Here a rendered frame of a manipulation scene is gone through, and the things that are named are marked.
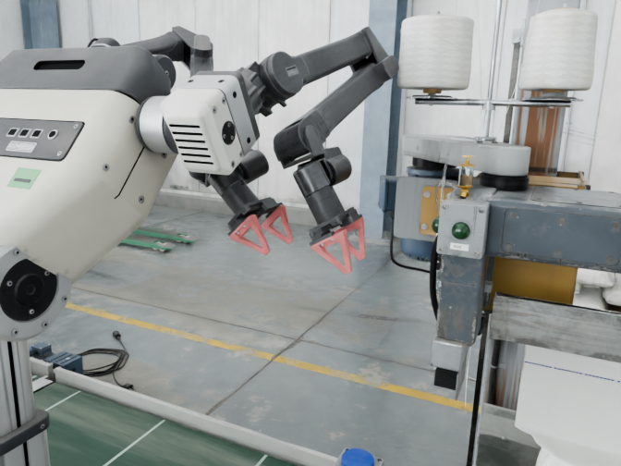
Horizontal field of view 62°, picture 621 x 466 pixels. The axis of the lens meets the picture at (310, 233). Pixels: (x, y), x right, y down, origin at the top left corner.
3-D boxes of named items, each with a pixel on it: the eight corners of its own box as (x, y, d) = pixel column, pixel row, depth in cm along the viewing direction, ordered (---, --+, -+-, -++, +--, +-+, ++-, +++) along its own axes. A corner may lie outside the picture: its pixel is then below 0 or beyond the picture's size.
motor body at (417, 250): (393, 259, 141) (398, 168, 135) (407, 247, 154) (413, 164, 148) (449, 267, 135) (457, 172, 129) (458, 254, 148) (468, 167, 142)
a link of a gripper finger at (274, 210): (306, 229, 108) (278, 196, 109) (290, 237, 102) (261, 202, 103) (286, 249, 111) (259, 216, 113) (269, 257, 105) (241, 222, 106)
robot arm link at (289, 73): (344, 37, 124) (377, 17, 117) (367, 90, 127) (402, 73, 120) (225, 79, 91) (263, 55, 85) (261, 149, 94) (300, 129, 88)
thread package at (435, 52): (387, 91, 117) (392, 10, 113) (407, 94, 132) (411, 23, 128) (462, 91, 110) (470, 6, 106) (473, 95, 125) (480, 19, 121)
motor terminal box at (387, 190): (381, 222, 137) (383, 178, 134) (376, 214, 147) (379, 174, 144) (411, 222, 137) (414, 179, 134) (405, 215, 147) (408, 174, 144)
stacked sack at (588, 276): (510, 275, 367) (512, 257, 364) (518, 261, 403) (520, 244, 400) (616, 293, 336) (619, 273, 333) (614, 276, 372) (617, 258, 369)
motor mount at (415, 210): (391, 238, 135) (395, 176, 132) (398, 233, 141) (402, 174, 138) (505, 252, 124) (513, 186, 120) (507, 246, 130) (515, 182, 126)
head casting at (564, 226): (432, 337, 96) (447, 179, 89) (456, 297, 118) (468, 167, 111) (616, 375, 84) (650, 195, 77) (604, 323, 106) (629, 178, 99)
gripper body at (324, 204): (358, 214, 99) (340, 179, 98) (343, 225, 89) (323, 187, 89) (330, 228, 101) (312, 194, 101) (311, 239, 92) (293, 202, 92)
